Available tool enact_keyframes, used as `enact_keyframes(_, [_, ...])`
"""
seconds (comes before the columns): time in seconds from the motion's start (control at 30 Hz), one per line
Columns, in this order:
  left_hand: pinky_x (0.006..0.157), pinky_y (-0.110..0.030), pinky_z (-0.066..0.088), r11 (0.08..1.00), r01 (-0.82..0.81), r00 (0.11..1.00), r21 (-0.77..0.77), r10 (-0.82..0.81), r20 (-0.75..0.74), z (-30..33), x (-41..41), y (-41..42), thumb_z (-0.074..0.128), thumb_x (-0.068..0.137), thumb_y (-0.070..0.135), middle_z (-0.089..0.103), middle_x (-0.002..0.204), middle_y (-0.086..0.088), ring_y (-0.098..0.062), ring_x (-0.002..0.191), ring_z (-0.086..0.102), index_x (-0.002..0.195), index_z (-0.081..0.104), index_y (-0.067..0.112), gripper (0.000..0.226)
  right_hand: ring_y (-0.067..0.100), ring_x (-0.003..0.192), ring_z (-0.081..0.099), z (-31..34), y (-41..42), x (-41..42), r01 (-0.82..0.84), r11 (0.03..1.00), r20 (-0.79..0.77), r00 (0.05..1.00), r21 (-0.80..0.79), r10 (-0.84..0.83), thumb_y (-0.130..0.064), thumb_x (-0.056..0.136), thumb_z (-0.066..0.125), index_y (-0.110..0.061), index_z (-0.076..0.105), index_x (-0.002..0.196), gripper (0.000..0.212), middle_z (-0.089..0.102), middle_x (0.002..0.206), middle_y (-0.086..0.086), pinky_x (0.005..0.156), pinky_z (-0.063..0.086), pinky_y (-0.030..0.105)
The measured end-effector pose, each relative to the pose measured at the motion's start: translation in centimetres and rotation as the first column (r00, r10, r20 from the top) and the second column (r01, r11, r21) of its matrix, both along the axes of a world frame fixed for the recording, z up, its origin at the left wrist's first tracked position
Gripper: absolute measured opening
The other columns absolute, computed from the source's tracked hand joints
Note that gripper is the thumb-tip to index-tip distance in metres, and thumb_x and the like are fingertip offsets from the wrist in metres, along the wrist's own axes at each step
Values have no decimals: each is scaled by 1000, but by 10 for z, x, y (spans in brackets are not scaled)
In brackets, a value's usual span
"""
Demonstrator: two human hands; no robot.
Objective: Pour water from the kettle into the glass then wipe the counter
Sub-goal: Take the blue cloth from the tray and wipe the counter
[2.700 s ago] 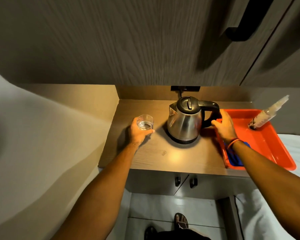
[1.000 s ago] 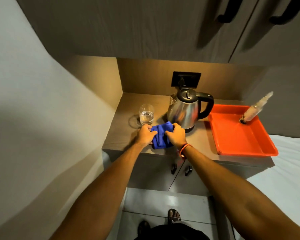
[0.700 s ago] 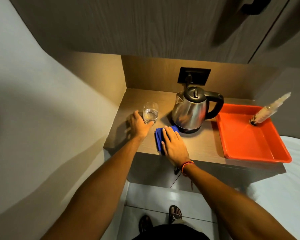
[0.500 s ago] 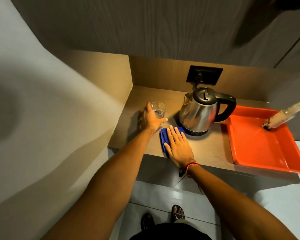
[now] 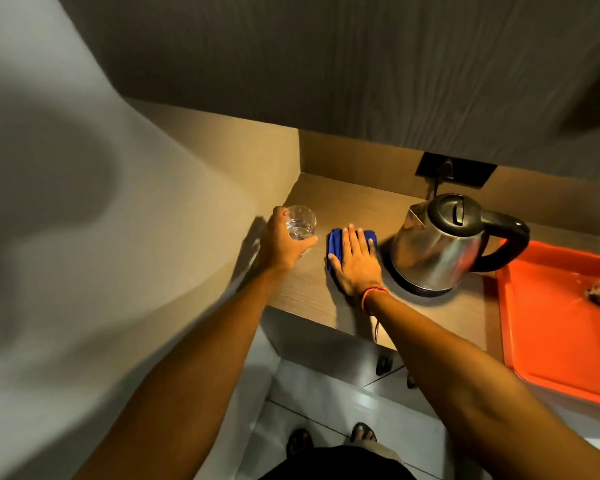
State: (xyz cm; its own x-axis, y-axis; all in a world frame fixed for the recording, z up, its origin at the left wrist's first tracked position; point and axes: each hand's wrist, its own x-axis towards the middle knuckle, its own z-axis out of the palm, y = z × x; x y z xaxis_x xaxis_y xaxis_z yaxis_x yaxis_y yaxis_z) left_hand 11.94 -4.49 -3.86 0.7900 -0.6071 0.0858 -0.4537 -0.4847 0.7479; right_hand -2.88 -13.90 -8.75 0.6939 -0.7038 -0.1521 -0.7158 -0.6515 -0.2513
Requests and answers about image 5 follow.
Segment person's left hand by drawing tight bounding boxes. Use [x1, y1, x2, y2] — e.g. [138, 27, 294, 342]
[257, 206, 319, 275]

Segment person's right hand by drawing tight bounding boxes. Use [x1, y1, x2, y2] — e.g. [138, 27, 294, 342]
[327, 224, 385, 298]

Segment blue cleaning cloth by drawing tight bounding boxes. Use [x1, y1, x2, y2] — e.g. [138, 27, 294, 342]
[326, 228, 379, 273]

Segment clear drinking glass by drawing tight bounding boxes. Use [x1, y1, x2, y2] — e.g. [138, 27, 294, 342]
[284, 205, 318, 256]

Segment person's left forearm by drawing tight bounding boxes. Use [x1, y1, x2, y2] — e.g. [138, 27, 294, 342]
[72, 267, 287, 480]

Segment person's right forearm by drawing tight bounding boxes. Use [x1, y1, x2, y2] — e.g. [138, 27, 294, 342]
[364, 291, 600, 480]

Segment orange thread wristband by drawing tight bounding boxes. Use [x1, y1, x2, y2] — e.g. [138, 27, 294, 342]
[360, 287, 390, 315]

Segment stainless steel electric kettle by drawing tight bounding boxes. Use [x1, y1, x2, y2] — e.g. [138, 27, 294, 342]
[384, 193, 531, 298]

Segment dark wood overhead cabinet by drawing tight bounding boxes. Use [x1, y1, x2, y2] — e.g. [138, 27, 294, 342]
[55, 0, 600, 183]

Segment person's right sandalled foot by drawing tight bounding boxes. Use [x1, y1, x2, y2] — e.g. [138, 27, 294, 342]
[350, 423, 378, 444]

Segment person's sandalled foot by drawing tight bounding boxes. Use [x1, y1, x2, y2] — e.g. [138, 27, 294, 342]
[350, 423, 378, 444]
[286, 428, 314, 459]

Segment person's left sandalled foot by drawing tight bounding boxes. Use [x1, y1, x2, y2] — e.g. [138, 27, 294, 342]
[286, 428, 314, 459]

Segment orange plastic tray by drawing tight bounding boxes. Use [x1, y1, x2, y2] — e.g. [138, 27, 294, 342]
[495, 239, 600, 410]

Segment person's black shorts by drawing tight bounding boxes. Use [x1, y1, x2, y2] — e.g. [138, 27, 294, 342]
[258, 445, 418, 480]

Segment black kettle power cable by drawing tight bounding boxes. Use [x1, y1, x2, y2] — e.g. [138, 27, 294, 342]
[431, 161, 455, 198]

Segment black wall socket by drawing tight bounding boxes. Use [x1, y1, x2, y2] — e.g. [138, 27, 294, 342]
[415, 152, 498, 189]

